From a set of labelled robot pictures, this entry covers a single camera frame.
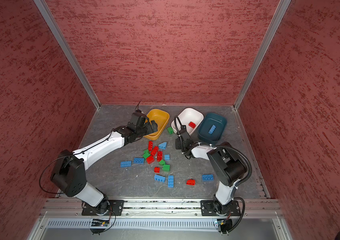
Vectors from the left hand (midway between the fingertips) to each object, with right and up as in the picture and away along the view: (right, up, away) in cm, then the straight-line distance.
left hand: (151, 129), depth 88 cm
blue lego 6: (+34, -27, -5) cm, 44 cm away
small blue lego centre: (+9, -17, +2) cm, 20 cm away
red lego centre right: (+5, -17, +4) cm, 18 cm away
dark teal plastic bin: (+42, +7, +24) cm, 49 cm away
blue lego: (+41, -1, +15) cm, 44 cm away
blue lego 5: (+12, -29, -7) cm, 32 cm away
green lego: (+11, -2, +15) cm, 19 cm away
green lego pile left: (-4, -16, +4) cm, 17 cm away
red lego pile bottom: (-1, -18, -1) cm, 18 cm away
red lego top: (-2, -11, +8) cm, 14 cm away
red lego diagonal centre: (+1, -14, +6) cm, 15 cm away
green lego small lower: (+7, -20, 0) cm, 21 cm away
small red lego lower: (+4, -24, -2) cm, 24 cm away
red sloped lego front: (+23, -30, -6) cm, 38 cm away
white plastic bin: (+26, +7, +22) cm, 35 cm away
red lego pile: (+27, +2, +19) cm, 33 cm away
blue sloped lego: (+7, -11, +7) cm, 15 cm away
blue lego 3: (-8, -20, +2) cm, 21 cm away
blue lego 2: (-15, -21, 0) cm, 26 cm away
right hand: (+17, -10, +9) cm, 22 cm away
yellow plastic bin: (+4, +7, +23) cm, 24 cm away
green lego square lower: (+9, -22, -2) cm, 24 cm away
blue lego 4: (+6, -27, -6) cm, 29 cm away
